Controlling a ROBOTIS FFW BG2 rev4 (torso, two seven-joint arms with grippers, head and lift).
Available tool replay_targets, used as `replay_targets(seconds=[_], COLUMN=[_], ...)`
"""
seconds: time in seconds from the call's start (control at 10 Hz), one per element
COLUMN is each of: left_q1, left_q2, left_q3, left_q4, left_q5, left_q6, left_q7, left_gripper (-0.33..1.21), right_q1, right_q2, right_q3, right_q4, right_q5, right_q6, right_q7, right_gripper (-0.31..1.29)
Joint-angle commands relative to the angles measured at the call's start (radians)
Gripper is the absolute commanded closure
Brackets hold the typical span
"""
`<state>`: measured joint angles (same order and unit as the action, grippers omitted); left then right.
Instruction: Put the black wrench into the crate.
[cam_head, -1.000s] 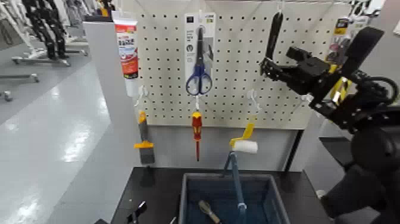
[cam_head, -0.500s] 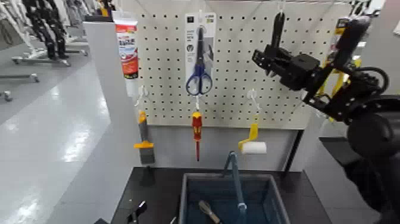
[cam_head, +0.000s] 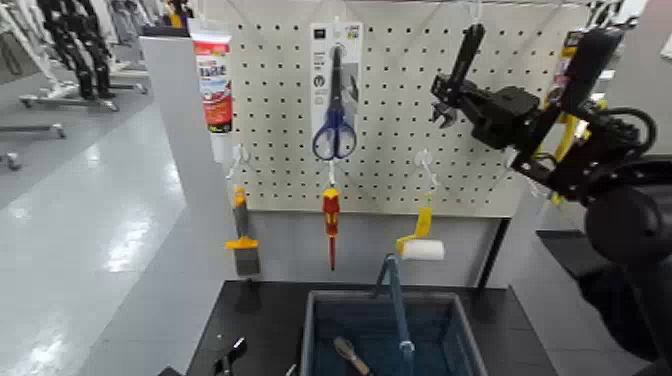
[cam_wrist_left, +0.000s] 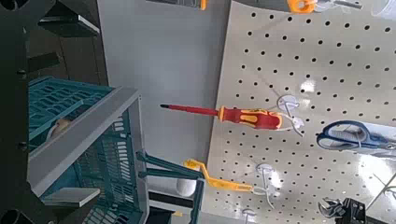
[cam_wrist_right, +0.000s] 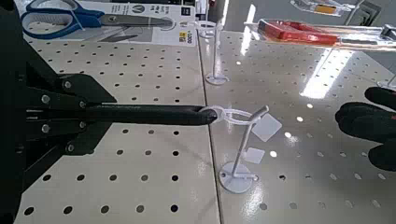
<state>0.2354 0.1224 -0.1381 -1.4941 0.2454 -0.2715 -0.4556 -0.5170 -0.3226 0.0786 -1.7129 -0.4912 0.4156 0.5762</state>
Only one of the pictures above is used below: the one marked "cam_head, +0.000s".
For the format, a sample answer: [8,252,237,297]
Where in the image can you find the black adjustable wrench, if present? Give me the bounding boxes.
[431,22,487,130]

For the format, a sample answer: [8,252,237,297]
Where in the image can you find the grey wheeled base bar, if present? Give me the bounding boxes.
[0,122,67,141]

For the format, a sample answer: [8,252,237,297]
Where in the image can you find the wooden handled tool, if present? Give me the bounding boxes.
[333,335,372,376]

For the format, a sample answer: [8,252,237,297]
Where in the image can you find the white robot stand frame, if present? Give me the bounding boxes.
[0,0,121,113]

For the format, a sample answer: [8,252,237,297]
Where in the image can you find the grey blue plastic crate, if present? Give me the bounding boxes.
[299,290,489,376]

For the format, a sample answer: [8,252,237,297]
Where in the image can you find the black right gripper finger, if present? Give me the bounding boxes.
[450,99,480,130]
[430,73,477,106]

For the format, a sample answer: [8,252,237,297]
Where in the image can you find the white paint roller yellow handle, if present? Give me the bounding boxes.
[394,205,446,262]

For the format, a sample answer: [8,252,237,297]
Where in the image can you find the packaged yellow handled pliers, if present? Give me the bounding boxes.
[534,28,621,165]

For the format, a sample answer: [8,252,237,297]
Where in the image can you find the white perforated pegboard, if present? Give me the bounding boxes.
[229,0,592,219]

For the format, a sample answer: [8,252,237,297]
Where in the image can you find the grey partition panel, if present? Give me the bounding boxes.
[139,35,239,376]

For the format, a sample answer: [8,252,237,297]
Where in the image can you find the grey panel with hazard edge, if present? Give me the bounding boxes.
[603,0,672,157]

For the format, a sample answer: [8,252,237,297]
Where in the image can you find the black humanoid robot on stand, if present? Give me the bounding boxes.
[36,0,118,102]

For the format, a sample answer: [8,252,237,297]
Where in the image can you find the grey scraper with yellow handle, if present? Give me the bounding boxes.
[224,185,262,277]

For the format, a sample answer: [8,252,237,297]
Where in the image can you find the packaged blue handled scissors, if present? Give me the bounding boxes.
[309,20,365,162]

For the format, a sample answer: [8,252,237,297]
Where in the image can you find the red yellow screwdriver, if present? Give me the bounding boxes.
[321,187,341,272]

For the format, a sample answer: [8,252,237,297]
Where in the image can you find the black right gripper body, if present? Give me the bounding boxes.
[468,85,543,151]

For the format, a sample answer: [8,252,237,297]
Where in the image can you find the white red sealant tube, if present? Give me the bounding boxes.
[188,18,235,164]

